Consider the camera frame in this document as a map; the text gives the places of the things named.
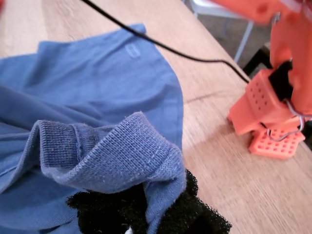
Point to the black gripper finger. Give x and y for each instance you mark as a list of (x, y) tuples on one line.
[(195, 214), (109, 214)]

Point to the blue printed T-shirt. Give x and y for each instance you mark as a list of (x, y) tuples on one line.
[(97, 85)]

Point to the orange right robot arm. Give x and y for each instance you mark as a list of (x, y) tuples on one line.
[(263, 102)]

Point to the black table clamp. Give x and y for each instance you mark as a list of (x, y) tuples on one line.
[(258, 59)]

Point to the white metal chair frame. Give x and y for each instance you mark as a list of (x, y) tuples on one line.
[(243, 41)]

